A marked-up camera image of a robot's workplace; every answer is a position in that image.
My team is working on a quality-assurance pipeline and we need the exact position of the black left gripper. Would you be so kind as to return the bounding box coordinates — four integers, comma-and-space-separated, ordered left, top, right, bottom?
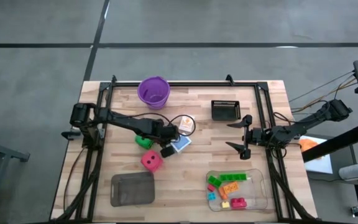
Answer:
160, 124, 180, 159

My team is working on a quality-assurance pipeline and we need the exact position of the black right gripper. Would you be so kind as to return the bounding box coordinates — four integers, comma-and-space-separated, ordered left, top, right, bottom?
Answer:
225, 114, 264, 161

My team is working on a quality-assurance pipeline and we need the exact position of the blue patterned card deck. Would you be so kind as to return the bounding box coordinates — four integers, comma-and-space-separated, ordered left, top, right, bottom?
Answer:
170, 134, 193, 154

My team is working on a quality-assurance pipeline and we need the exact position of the red foam die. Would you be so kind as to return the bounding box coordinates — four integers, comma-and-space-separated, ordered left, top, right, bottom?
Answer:
140, 149, 163, 173

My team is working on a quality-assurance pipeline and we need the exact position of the green foam die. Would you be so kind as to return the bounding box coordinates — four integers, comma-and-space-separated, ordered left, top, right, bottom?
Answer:
134, 134, 155, 150

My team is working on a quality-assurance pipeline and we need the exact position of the orange patterned card deck box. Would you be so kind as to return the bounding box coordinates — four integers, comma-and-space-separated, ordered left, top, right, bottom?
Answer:
178, 115, 195, 133

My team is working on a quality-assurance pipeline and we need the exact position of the long green toy brick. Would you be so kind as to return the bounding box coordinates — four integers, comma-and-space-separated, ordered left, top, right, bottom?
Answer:
218, 172, 248, 182

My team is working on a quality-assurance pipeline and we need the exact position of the large orange toy brick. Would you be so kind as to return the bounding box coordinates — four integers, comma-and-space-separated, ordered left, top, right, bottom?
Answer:
222, 181, 240, 194

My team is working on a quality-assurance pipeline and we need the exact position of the square green toy brick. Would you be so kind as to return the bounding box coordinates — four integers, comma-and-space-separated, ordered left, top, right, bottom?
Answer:
208, 175, 223, 188

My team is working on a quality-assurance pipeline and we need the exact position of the black slotted plastic basket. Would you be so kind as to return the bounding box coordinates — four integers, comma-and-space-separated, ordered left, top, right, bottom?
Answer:
211, 100, 242, 122

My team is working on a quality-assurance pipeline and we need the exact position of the smoky grey plastic tray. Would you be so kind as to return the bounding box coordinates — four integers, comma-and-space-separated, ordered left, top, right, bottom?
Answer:
109, 171, 156, 208

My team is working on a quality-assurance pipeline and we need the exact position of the clear plastic bin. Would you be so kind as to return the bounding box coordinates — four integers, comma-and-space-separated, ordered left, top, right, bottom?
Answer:
205, 169, 269, 212

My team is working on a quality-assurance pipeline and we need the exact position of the purple plastic bucket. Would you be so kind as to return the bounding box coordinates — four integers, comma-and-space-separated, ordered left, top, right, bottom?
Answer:
137, 76, 171, 110

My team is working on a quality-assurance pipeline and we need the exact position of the orange object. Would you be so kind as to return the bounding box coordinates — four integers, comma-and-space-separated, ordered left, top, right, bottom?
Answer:
299, 138, 320, 154

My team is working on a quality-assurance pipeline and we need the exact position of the large red toy brick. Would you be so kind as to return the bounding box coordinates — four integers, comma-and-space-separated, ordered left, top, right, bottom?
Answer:
230, 197, 248, 209

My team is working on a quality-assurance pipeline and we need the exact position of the white board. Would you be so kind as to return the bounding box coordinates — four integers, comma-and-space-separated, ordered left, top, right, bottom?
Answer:
303, 134, 334, 175

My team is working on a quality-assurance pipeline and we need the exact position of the black diagonal beam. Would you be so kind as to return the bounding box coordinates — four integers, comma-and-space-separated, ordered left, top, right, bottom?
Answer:
301, 123, 358, 163

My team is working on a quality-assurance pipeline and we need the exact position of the white paper roll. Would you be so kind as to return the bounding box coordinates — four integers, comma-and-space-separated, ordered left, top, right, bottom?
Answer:
338, 162, 358, 181

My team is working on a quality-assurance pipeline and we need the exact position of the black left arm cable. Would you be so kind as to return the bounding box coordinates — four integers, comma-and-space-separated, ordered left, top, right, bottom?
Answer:
121, 111, 197, 138

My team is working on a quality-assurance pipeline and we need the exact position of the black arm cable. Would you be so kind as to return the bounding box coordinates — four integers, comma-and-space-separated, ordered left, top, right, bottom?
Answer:
121, 111, 197, 138
273, 99, 331, 125

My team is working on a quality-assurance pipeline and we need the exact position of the black aluminium frame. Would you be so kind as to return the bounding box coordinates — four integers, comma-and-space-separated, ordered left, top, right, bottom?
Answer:
61, 74, 318, 222

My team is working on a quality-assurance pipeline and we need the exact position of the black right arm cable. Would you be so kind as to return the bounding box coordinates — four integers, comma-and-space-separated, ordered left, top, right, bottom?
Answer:
273, 99, 331, 125

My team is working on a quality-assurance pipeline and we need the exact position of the cable bundle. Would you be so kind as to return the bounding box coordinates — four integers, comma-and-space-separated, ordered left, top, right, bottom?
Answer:
288, 70, 357, 113

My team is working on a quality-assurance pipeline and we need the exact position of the thin brown cable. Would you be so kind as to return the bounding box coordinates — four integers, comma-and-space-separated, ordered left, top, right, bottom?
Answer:
62, 146, 87, 213

